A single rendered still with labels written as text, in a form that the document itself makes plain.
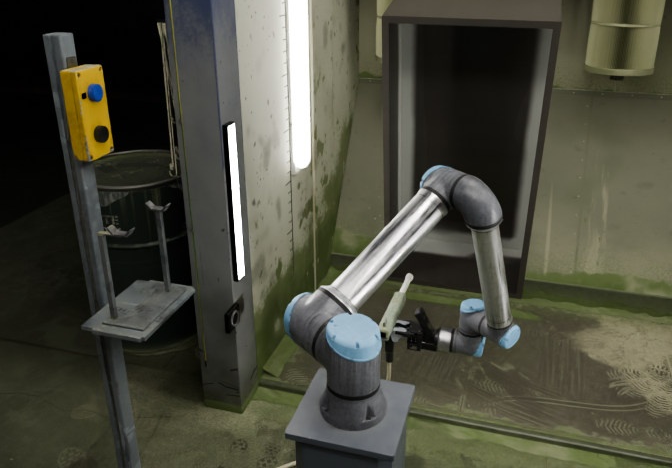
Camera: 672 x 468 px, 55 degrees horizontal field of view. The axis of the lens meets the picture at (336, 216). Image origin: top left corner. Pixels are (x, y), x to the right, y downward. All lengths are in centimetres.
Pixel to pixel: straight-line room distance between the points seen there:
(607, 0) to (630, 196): 105
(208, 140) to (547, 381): 184
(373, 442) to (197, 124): 125
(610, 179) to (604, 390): 123
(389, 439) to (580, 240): 219
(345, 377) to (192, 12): 129
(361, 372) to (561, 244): 218
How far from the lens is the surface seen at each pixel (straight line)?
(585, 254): 375
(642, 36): 356
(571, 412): 300
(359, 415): 183
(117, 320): 212
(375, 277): 192
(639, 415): 309
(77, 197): 210
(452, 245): 316
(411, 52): 275
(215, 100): 232
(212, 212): 247
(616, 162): 387
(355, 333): 175
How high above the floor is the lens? 186
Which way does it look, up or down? 23 degrees down
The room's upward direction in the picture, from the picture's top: straight up
